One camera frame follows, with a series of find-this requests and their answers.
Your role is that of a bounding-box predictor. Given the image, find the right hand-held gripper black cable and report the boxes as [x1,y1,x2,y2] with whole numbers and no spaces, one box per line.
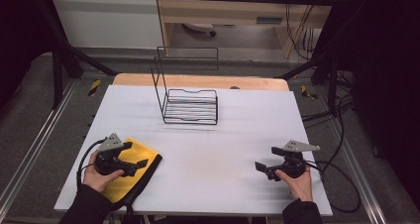
[303,159,362,214]

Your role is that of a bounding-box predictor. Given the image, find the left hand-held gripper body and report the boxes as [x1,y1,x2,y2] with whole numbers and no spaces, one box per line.
[94,132,138,177]

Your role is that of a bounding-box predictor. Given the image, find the hanging cables under desk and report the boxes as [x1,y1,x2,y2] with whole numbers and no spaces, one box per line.
[284,2,320,62]

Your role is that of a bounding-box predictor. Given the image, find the black metal frame stand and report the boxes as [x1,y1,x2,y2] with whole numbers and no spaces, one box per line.
[278,52,341,114]
[34,0,118,110]

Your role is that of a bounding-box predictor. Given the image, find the aluminium floor rail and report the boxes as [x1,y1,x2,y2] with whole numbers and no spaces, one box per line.
[0,79,78,215]
[330,118,387,224]

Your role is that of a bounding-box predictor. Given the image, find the black wire rack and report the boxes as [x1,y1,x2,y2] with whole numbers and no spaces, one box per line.
[151,46,220,126]

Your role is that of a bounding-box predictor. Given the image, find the person's right hand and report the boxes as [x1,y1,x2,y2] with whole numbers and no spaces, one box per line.
[274,166,314,202]

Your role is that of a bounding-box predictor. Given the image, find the hand-held gripper black cable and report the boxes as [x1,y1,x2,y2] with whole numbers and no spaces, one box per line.
[303,159,362,214]
[75,138,107,188]

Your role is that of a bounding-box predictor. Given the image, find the black floor cables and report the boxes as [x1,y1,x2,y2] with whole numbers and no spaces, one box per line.
[301,69,358,128]

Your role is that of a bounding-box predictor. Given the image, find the left hand-held gripper black cable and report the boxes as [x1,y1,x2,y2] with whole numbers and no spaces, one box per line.
[75,138,107,188]

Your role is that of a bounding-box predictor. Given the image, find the white cabinet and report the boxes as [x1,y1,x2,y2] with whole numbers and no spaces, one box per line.
[51,0,165,50]

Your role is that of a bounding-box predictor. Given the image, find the yellow black floor tape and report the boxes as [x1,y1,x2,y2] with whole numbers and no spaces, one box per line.
[87,78,102,97]
[300,84,319,100]

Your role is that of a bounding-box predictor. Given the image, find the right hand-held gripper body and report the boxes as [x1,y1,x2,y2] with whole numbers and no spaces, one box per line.
[263,139,321,182]

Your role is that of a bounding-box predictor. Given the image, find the black curtain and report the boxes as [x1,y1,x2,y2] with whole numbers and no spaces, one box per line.
[0,0,53,109]
[315,0,420,212]

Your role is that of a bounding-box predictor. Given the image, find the wooden table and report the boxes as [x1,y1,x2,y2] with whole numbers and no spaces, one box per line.
[112,72,290,92]

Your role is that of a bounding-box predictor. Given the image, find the yellow cloth with black edge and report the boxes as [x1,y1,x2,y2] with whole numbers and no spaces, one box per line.
[100,137,163,207]

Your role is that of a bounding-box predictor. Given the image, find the light wooden desk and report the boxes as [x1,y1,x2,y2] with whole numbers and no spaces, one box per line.
[155,0,341,58]

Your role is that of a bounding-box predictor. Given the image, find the person's left hand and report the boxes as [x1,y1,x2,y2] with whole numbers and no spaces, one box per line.
[82,151,126,193]

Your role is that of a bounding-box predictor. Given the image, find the white chair base with caster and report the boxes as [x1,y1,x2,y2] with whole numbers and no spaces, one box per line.
[182,22,218,38]

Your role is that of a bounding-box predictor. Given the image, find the white table board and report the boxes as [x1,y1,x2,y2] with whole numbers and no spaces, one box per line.
[53,84,334,217]

